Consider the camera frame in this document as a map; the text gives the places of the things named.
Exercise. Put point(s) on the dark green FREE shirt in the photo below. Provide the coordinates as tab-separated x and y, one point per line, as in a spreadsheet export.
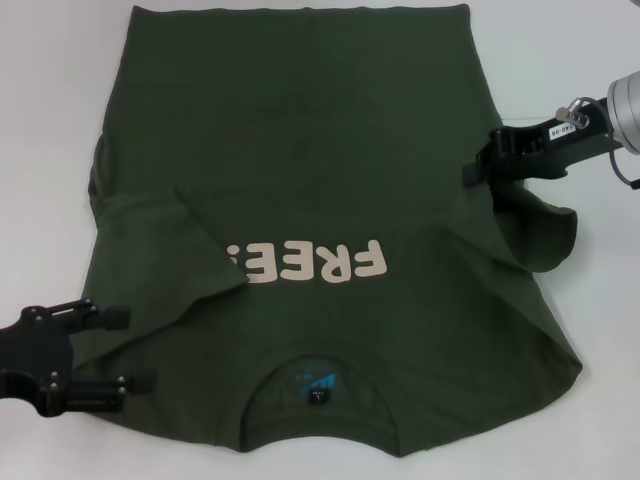
300	150

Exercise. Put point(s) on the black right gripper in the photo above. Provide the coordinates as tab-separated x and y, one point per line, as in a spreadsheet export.
540	150

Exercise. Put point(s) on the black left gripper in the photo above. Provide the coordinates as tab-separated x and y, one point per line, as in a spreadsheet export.
35	350

